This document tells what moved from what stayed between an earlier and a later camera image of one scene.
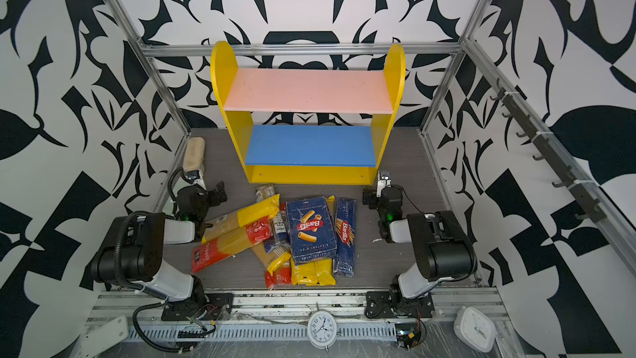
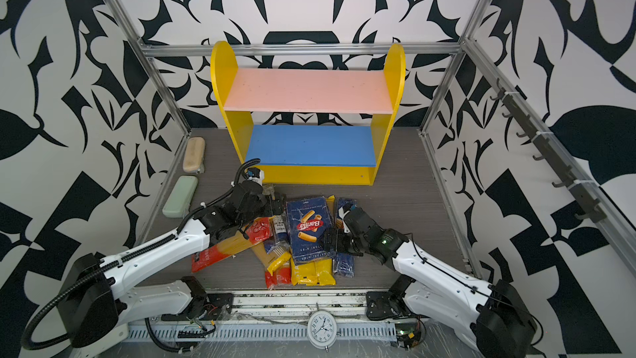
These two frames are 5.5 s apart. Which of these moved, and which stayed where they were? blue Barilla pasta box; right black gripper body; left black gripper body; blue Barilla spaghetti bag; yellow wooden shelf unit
Moved: left black gripper body; right black gripper body
Stayed: blue Barilla pasta box; blue Barilla spaghetti bag; yellow wooden shelf unit
